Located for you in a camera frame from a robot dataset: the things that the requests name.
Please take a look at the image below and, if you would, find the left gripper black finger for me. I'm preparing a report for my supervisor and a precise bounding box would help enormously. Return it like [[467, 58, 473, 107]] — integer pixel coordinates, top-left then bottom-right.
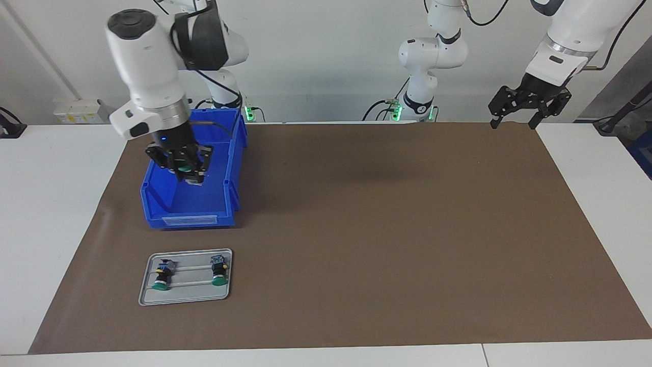
[[488, 86, 520, 129], [529, 92, 572, 130]]

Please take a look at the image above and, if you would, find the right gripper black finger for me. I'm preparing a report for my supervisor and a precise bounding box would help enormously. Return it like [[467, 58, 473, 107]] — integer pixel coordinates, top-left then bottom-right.
[[191, 145, 213, 180], [145, 144, 179, 176]]

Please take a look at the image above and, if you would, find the black stand pole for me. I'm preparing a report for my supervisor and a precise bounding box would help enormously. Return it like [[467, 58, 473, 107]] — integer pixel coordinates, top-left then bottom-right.
[[593, 82, 652, 136]]

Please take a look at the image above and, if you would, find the blue crate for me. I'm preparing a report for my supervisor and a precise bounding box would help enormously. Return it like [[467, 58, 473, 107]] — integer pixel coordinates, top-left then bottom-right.
[[628, 130, 652, 180]]

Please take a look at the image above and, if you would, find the black table clamp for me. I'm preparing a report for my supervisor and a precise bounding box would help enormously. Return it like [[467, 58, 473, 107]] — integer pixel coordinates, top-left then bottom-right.
[[0, 107, 27, 139]]

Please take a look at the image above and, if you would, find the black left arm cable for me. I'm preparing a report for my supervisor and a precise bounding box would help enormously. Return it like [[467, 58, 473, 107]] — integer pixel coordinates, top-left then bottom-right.
[[461, 0, 637, 69]]

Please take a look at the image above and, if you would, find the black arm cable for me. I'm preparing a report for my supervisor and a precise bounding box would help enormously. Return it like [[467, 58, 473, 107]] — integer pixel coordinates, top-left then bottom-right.
[[171, 13, 242, 138], [461, 0, 637, 69]]

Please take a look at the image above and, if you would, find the white wall socket box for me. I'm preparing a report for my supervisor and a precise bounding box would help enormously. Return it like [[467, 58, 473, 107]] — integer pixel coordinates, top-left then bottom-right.
[[53, 98, 110, 124]]

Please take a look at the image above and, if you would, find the blue plastic storage bin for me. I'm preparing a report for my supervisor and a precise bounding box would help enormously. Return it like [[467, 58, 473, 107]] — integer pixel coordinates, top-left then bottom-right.
[[140, 108, 249, 229]]

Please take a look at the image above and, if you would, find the brown table mat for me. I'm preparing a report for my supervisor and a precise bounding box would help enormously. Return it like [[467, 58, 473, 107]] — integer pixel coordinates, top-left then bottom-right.
[[28, 121, 652, 355]]

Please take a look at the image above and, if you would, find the silver metal tray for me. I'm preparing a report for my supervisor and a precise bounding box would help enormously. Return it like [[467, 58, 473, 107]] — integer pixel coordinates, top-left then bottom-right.
[[138, 248, 233, 306]]

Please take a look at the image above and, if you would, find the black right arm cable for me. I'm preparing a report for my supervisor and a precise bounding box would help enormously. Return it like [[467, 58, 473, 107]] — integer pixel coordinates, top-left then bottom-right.
[[171, 13, 242, 138]]

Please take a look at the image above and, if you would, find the green push button switch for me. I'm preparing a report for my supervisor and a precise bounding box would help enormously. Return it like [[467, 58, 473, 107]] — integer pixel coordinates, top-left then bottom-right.
[[176, 159, 205, 187], [210, 254, 230, 286], [151, 258, 176, 292]]

